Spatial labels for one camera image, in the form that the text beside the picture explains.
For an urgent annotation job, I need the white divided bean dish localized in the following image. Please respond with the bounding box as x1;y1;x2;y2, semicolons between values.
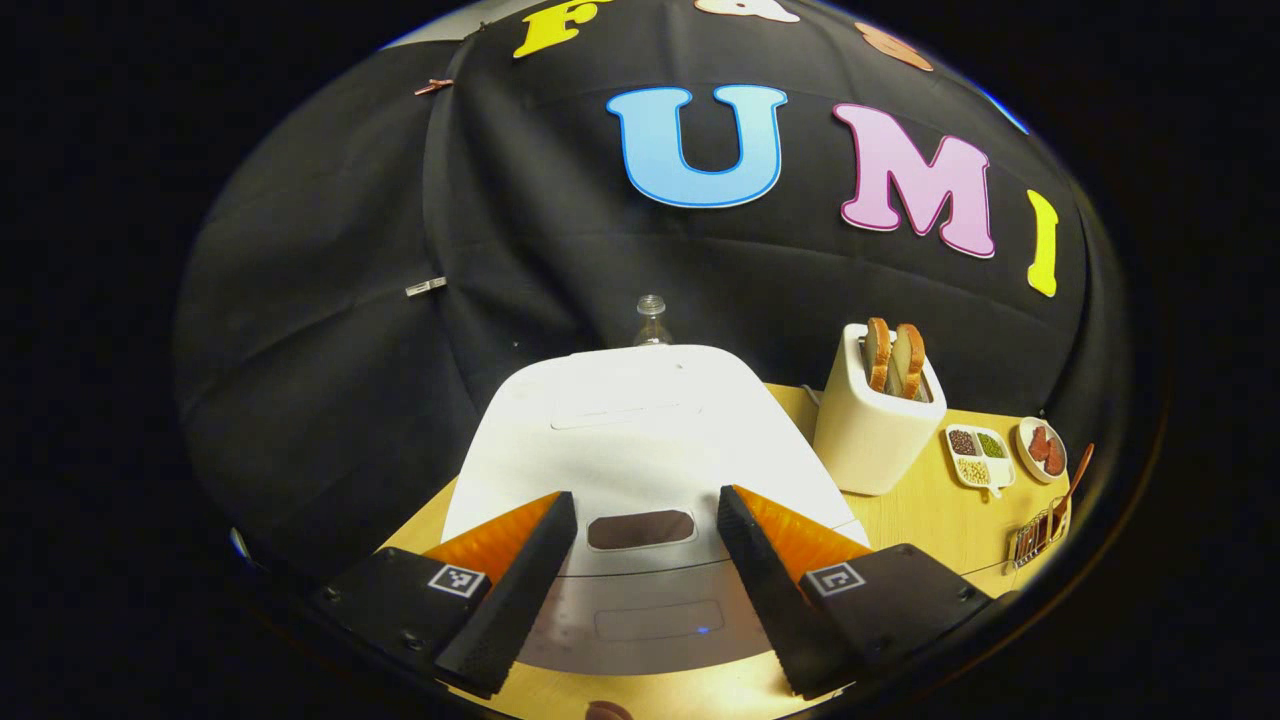
945;424;1017;499

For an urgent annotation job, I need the toasted bread slice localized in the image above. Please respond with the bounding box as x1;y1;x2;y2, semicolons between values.
888;323;928;401
865;317;892;393

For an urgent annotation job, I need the white round plate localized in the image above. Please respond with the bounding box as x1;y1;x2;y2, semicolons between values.
1016;416;1070;485

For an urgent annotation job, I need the black backdrop cloth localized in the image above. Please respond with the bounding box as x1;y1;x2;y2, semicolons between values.
175;0;1131;581

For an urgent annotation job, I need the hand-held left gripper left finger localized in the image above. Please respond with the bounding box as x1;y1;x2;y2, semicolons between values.
310;490;579;699

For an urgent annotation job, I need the white rice cooker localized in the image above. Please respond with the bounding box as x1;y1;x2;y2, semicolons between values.
440;344;872;677

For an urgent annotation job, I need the brown wooden spoon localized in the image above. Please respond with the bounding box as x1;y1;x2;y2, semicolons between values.
1050;443;1096;532

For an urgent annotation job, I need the clear glass bottle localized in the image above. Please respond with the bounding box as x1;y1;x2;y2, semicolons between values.
634;294;673;348

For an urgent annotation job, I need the metal wire chopstick holder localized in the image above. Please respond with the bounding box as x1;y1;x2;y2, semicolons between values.
1010;500;1069;571

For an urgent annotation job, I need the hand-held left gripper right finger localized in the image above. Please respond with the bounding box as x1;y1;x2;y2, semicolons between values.
716;485;1001;699

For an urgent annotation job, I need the white toaster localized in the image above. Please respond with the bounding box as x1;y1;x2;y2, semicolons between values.
812;322;948;497

